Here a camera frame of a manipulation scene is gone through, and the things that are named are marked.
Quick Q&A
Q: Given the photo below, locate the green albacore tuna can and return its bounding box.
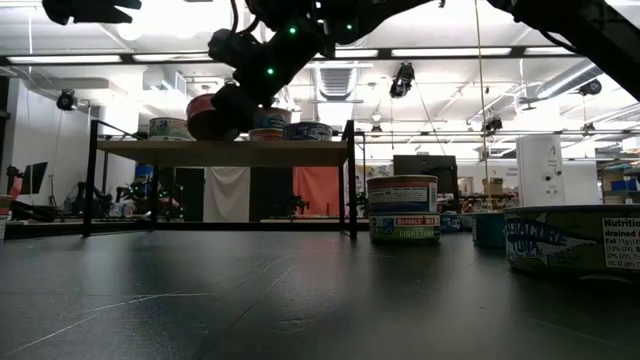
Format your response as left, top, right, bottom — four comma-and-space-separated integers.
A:
503, 204, 640, 279

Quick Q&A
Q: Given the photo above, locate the wooden shelf black frame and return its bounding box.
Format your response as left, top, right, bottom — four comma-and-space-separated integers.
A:
82, 118, 362, 240

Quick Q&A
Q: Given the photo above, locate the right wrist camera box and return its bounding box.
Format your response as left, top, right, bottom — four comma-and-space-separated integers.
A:
207, 28, 240, 65

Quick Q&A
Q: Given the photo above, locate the pink salmon can blue label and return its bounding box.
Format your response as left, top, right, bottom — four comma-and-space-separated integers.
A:
248, 128, 286, 142
367, 174, 440, 216

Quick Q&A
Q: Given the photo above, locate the orange curtain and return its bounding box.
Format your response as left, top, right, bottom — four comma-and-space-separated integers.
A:
292, 166, 343, 218

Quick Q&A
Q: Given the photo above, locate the storage shelving with blue bins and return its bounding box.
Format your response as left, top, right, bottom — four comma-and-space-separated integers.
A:
597, 159, 640, 206

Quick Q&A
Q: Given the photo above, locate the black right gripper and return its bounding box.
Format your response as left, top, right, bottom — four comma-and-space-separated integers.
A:
212, 29, 335, 141

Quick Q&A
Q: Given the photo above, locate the thin hanging pole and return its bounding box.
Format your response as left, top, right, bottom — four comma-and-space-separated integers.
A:
473, 0, 490, 187

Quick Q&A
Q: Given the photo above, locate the dark blue seafood can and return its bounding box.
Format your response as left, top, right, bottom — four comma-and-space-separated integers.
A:
283, 122, 334, 142

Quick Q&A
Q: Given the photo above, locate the silver lidded seafood can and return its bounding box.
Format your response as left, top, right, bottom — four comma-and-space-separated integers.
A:
185, 93, 241, 143

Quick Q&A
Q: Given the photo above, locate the silver ceiling ventilation duct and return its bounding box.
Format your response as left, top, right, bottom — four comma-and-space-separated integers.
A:
302, 49, 375, 135

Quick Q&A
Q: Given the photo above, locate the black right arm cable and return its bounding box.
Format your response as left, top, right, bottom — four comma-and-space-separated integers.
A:
227, 0, 261, 36

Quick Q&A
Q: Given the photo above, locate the teal labelled seafood can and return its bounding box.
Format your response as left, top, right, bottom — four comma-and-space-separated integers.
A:
472, 212, 507, 249

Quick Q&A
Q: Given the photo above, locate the white cylindrical column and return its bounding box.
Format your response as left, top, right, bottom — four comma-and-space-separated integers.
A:
515, 134, 568, 208

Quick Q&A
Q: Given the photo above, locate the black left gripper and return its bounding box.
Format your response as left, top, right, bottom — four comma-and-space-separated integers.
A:
42, 0, 143, 26

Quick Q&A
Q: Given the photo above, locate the brown cardboard box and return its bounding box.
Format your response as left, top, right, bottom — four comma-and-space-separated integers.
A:
481, 177, 505, 197

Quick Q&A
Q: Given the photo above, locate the black hose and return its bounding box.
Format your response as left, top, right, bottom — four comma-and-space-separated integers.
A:
9, 198, 57, 224

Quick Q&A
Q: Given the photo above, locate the black computer monitor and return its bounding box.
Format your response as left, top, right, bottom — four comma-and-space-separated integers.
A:
16, 160, 50, 197
392, 154, 459, 195

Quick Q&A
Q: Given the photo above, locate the white curtain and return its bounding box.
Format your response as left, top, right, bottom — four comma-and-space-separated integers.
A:
203, 166, 252, 223

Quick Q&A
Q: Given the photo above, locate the blue rimmed seafood can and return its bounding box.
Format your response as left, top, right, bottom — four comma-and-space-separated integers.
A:
439, 213, 464, 234

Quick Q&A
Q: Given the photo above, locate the white LED light strip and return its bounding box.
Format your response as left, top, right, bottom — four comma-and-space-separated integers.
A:
132, 51, 211, 63
5, 54, 124, 65
391, 47, 513, 58
523, 45, 574, 56
334, 48, 380, 60

